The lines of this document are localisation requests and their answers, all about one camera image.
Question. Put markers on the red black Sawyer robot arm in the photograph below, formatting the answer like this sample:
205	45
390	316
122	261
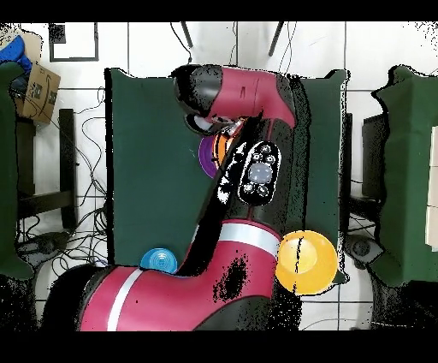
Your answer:
239	96

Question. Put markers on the dark green table cloth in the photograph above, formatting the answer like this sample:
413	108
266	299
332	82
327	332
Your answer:
154	154

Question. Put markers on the blue cloth bundle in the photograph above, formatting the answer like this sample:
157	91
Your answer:
13	51

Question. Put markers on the black square floor frame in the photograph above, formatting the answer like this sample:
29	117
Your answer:
73	60

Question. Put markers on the black tripod leg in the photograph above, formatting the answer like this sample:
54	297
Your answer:
275	37
187	34

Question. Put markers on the cardboard box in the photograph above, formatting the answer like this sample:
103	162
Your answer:
41	92

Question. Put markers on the black tripod base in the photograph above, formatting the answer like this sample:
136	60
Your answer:
44	245
364	248

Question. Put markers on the black metal frame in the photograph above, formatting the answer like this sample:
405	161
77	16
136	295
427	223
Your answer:
373	154
66	154

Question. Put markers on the small light blue bowl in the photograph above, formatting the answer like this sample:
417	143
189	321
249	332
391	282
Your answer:
158	262

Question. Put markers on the green covered side table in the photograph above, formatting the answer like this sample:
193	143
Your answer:
410	137
7	171

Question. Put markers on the large orange bowl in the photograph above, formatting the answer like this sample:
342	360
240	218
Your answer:
308	263
222	147

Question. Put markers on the purple bowl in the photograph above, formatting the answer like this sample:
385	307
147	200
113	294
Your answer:
205	157

